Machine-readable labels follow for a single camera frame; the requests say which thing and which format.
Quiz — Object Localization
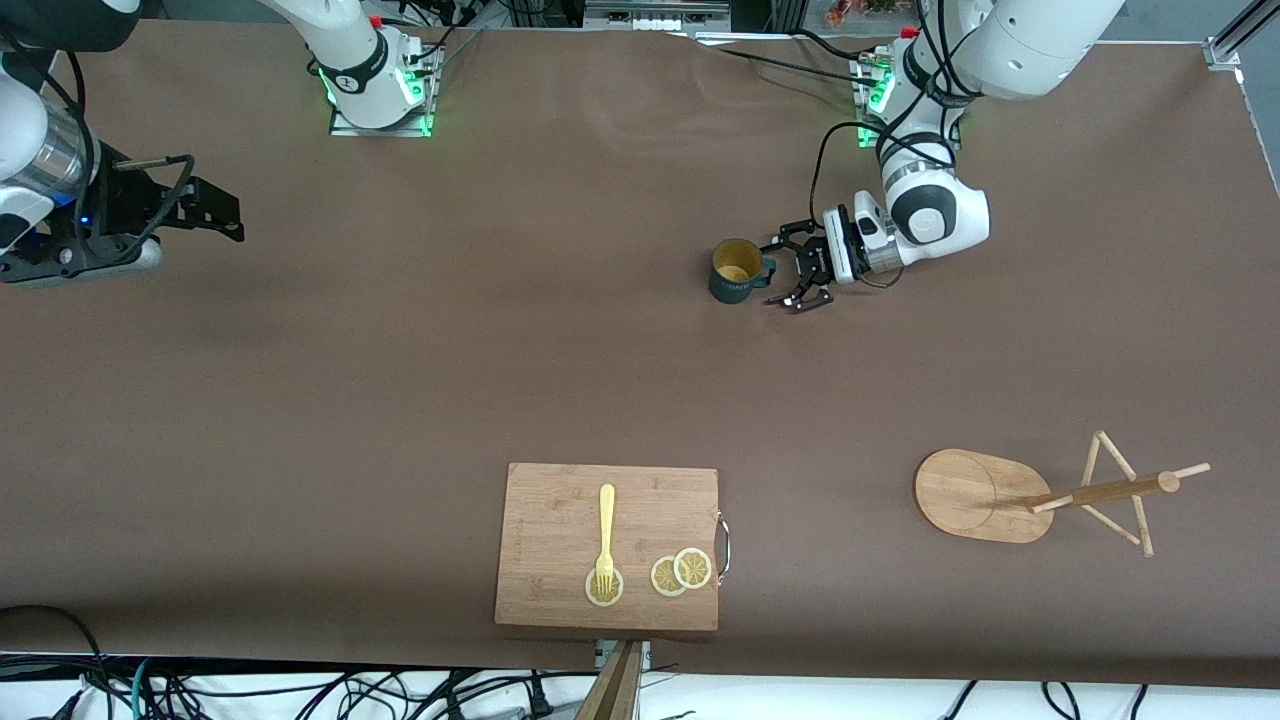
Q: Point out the brown table cover sheet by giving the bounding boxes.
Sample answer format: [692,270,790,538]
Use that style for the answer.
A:
[0,20,1280,689]

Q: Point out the black floor cable loop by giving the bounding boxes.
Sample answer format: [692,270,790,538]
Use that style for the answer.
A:
[0,604,113,720]

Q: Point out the wooden cup rack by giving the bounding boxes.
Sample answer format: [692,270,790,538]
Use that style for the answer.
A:
[913,430,1211,558]

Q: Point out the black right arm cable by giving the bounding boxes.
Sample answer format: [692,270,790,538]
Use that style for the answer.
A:
[0,20,197,263]

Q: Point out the black cable on table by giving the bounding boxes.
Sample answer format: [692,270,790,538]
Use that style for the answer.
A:
[695,28,886,89]

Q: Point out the bamboo cutting board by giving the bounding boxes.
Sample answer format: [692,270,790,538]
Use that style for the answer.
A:
[494,462,721,632]

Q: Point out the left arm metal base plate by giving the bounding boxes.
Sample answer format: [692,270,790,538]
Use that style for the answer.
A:
[853,55,964,152]

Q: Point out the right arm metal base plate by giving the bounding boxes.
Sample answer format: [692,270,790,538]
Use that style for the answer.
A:
[328,42,442,139]

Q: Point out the aluminium frame profile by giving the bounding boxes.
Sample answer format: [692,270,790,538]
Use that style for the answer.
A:
[1203,0,1280,73]

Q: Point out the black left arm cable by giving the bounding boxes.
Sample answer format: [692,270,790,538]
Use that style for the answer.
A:
[808,0,986,291]

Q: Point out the teal cup yellow inside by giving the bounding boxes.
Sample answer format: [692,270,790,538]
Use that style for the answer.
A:
[709,239,777,305]

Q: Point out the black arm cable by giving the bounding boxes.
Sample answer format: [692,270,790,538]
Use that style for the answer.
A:
[0,20,197,263]
[808,0,986,291]

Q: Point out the yellow plastic fork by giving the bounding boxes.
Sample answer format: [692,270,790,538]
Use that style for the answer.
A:
[595,484,618,593]

